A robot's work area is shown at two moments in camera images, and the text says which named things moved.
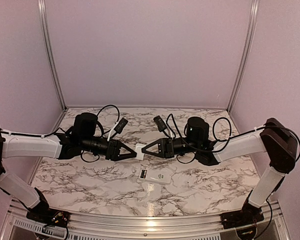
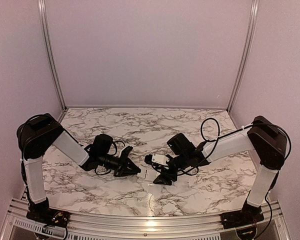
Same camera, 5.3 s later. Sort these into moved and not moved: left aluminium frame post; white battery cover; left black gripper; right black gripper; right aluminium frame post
Moved: right black gripper; left black gripper; white battery cover
Not moved: left aluminium frame post; right aluminium frame post
